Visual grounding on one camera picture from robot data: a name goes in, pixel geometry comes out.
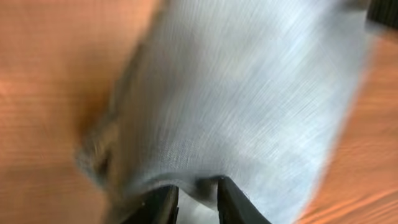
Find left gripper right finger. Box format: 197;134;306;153
217;176;271;224

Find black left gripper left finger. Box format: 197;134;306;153
122;185;178;224

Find light blue denim jeans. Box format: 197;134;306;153
76;0;371;223

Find black folded garment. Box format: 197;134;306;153
367;0;398;29

